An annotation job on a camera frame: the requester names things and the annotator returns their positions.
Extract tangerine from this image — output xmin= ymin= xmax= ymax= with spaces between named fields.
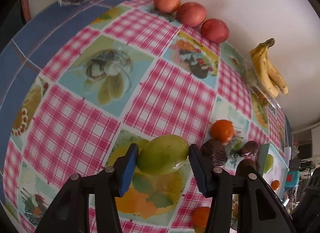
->
xmin=209 ymin=119 xmax=234 ymax=144
xmin=191 ymin=206 xmax=210 ymax=228
xmin=271 ymin=180 xmax=280 ymax=191

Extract teal patterned box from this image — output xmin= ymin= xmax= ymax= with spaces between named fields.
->
xmin=284 ymin=170 xmax=300 ymax=191

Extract teal white cardboard tray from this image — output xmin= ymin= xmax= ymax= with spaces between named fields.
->
xmin=258 ymin=144 xmax=289 ymax=199

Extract clear plastic fruit container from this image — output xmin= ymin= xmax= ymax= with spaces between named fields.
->
xmin=240 ymin=57 xmax=280 ymax=109

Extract upper yellow banana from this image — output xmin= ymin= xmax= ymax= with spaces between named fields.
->
xmin=266 ymin=38 xmax=289 ymax=95

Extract yellow banana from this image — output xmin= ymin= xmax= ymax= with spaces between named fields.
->
xmin=266 ymin=38 xmax=289 ymax=95
xmin=250 ymin=38 xmax=279 ymax=98

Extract checkered fruit-print tablecloth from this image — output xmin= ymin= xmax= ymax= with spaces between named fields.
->
xmin=1 ymin=0 xmax=285 ymax=232

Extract lower yellow banana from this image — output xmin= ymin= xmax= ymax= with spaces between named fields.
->
xmin=250 ymin=38 xmax=279 ymax=98

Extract blue tablecloth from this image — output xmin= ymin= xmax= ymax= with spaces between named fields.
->
xmin=0 ymin=0 xmax=143 ymax=163

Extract right red apple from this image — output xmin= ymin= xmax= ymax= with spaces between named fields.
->
xmin=201 ymin=19 xmax=229 ymax=44

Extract red apple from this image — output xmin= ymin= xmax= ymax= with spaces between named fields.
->
xmin=176 ymin=2 xmax=207 ymax=27
xmin=201 ymin=19 xmax=229 ymax=44

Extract middle red apple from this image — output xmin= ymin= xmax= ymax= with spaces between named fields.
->
xmin=176 ymin=2 xmax=207 ymax=27

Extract left pale apple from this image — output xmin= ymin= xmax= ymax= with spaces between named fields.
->
xmin=153 ymin=0 xmax=181 ymax=13

